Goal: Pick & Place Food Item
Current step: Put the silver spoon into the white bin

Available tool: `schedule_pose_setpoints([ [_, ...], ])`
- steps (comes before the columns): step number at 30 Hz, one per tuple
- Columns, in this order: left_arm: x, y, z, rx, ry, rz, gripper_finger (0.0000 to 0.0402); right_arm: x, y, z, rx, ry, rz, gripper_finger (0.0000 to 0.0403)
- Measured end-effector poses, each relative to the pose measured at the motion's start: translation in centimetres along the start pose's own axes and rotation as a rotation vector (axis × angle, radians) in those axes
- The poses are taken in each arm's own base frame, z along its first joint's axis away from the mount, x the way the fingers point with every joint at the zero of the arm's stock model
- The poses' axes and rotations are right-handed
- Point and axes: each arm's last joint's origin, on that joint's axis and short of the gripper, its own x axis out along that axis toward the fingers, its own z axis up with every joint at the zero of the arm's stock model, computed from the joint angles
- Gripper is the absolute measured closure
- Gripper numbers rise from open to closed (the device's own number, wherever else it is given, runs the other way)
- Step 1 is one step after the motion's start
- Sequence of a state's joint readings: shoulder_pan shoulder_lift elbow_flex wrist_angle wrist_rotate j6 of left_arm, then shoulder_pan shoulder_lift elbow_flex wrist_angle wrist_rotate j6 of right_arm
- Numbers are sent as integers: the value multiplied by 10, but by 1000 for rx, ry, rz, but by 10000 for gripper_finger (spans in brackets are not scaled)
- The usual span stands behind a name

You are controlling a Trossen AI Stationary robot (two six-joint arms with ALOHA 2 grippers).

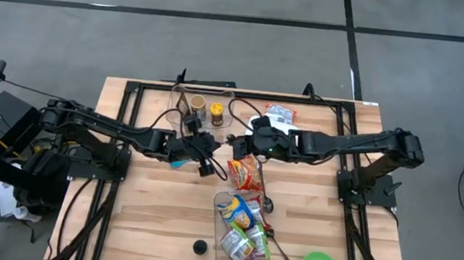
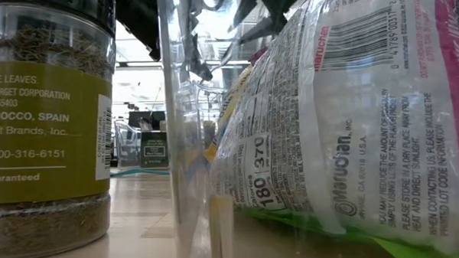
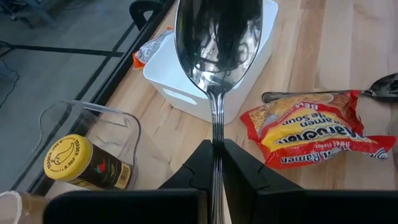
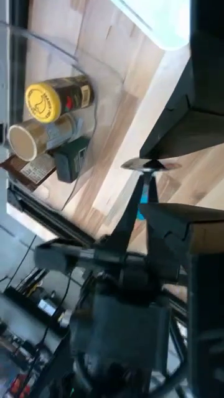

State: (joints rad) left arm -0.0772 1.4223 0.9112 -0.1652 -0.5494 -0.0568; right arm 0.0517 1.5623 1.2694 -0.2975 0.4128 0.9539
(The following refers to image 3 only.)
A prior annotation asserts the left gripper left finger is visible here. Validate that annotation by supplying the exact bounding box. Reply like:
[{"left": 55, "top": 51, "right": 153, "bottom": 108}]
[{"left": 43, "top": 139, "right": 215, "bottom": 224}]

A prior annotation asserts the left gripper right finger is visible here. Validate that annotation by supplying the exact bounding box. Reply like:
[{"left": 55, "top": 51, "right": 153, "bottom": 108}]
[{"left": 223, "top": 139, "right": 398, "bottom": 224}]

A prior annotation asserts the yellow-lid dark spice jar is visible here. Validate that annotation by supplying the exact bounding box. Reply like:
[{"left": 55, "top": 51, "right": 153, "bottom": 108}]
[{"left": 43, "top": 133, "right": 134, "bottom": 190}]

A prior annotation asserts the red beef ramen packet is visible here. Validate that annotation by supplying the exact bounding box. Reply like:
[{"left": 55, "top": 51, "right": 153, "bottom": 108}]
[{"left": 239, "top": 90, "right": 398, "bottom": 170}]

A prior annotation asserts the silver metal spoon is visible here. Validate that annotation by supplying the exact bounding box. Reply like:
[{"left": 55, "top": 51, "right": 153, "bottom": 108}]
[
  {"left": 174, "top": 0, "right": 264, "bottom": 224},
  {"left": 261, "top": 73, "right": 398, "bottom": 104}
]

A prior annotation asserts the clear plastic bin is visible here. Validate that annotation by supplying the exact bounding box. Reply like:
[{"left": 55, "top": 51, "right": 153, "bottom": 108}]
[{"left": 11, "top": 99, "right": 142, "bottom": 200}]

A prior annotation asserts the white plastic bin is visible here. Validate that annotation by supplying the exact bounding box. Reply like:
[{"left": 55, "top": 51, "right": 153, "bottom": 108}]
[{"left": 142, "top": 0, "right": 279, "bottom": 125}]

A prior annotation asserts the orange-edged ramen packet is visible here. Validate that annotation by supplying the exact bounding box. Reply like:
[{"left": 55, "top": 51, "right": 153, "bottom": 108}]
[{"left": 132, "top": 26, "right": 175, "bottom": 70}]

